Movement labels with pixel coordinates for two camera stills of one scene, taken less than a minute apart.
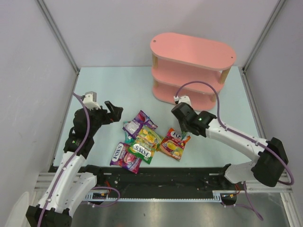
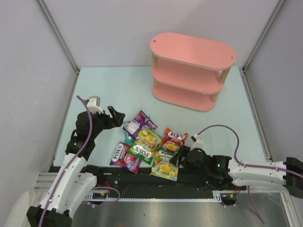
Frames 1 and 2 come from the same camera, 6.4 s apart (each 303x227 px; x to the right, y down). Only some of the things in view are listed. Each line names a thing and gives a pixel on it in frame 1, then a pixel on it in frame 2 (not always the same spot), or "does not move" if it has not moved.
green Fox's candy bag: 146,143 does not move
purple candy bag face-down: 133,127 does not move
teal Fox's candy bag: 128,139 does not move
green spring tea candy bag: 183,134 to 163,167
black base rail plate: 157,179 does not move
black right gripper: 181,117 to 183,156
